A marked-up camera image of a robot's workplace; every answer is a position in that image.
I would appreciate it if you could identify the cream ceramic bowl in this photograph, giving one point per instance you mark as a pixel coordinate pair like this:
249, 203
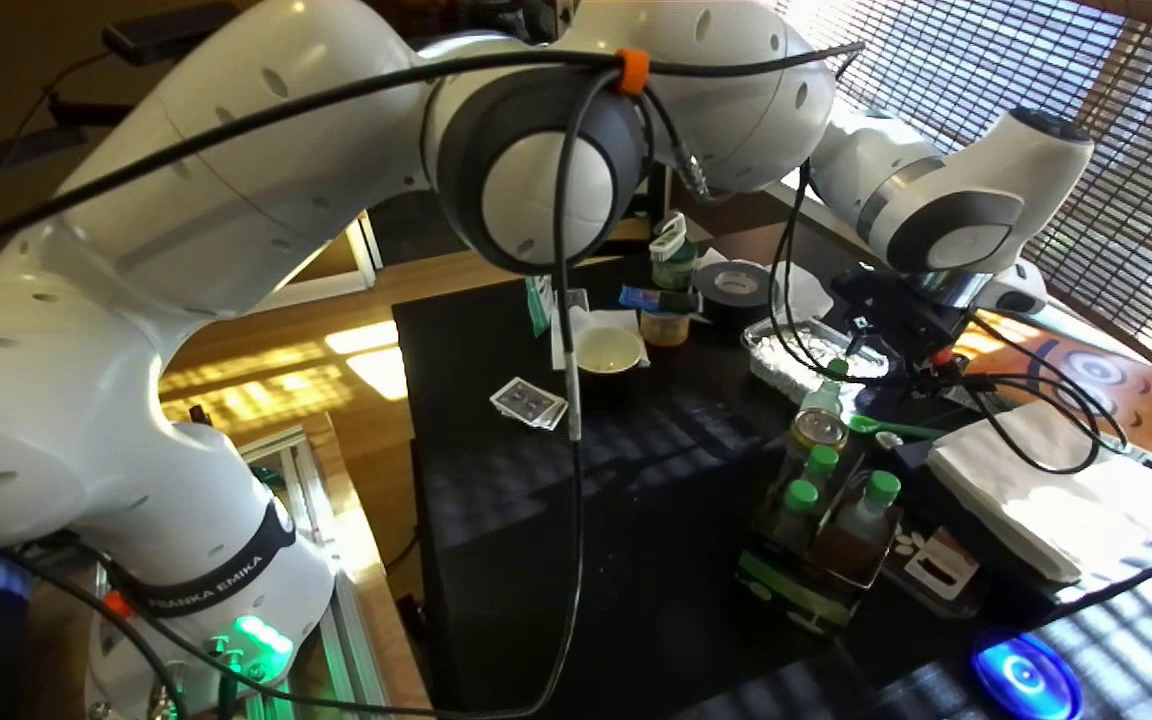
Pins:
609, 351

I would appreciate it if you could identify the yellow liquid plastic bottle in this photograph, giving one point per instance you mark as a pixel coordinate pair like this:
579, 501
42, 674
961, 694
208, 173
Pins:
819, 426

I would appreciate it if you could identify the black tape roll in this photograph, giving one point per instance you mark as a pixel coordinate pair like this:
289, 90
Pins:
738, 291

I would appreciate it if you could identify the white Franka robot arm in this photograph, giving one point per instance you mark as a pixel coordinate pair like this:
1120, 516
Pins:
201, 224

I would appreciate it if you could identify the green bottle carrier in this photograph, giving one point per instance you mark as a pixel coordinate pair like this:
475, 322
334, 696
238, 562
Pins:
799, 587

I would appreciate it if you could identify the blue round device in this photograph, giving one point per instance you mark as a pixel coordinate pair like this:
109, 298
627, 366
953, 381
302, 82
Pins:
1024, 679

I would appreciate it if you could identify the white paper napkin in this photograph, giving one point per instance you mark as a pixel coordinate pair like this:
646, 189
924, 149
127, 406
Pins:
603, 316

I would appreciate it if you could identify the small white packet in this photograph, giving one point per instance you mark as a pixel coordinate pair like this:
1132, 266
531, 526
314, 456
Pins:
940, 564

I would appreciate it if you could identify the small orange jar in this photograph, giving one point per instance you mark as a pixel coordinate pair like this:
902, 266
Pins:
664, 331

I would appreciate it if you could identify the green cap bottle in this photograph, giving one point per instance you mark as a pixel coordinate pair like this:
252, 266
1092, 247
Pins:
820, 463
800, 513
872, 521

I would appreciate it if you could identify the black external camera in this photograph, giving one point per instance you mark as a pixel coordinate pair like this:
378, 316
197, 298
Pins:
159, 37

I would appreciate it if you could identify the green gold snack bag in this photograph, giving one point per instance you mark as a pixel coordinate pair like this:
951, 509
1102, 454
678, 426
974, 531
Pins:
537, 311

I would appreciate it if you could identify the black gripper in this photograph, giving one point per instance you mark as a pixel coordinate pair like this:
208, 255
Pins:
917, 311

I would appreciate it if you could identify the white napkin stack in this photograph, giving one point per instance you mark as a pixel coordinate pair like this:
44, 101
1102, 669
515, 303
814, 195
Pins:
1082, 506

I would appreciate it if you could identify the small blue item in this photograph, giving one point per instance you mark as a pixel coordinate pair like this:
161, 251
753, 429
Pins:
638, 298

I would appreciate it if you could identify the orange cartoon book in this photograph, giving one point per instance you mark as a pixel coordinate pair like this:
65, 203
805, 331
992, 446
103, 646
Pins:
1138, 385

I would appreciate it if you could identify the wooden window blinds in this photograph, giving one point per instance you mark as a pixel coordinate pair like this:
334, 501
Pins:
1138, 163

